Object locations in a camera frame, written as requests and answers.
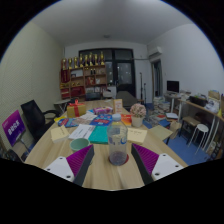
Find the white round stool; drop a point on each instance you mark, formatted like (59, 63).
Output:
(201, 127)

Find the pink flowers in white pot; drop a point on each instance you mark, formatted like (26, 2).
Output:
(138, 110)

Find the small orange standing box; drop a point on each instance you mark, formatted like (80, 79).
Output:
(117, 106)

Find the cluttered wooden side desk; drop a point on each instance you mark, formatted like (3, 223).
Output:
(203, 106)

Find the white printed booklet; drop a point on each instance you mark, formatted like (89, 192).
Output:
(81, 131)

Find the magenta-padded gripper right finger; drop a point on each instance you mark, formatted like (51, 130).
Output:
(165, 166)

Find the cream book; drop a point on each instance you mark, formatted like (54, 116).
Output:
(60, 134)

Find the white wall air conditioner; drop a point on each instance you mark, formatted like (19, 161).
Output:
(155, 51)

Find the white paper sheet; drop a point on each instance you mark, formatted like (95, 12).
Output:
(88, 116)

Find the small white side table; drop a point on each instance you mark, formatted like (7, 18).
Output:
(61, 102)

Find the blue colourful book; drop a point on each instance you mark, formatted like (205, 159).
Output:
(101, 120)

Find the pile of books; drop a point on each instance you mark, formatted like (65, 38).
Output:
(161, 106)

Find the pink flat pack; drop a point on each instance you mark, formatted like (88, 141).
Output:
(102, 110)

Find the yellow gift box red ribbon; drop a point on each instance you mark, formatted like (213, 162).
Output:
(76, 110)

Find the teal book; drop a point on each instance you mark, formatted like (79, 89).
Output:
(99, 135)

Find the wooden shelf unit with trophies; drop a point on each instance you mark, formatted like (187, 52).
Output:
(83, 76)

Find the orange book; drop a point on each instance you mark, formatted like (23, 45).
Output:
(126, 119)

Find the pale yellow envelope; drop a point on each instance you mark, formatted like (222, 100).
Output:
(137, 136)

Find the clear plastic water bottle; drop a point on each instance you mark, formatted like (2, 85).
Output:
(117, 140)

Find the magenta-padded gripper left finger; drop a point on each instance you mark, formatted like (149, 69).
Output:
(58, 166)

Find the purple sign board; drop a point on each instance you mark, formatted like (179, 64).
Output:
(13, 128)

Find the black office chair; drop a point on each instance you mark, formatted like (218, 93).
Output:
(35, 116)

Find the black computer monitor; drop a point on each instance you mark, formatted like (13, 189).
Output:
(173, 86)

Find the blue magazine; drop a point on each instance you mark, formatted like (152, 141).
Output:
(67, 122)

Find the pale green cup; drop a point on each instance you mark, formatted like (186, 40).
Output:
(79, 145)

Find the black tripod stand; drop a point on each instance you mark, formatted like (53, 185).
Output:
(142, 88)

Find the black framed glass door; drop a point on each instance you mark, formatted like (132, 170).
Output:
(125, 71)

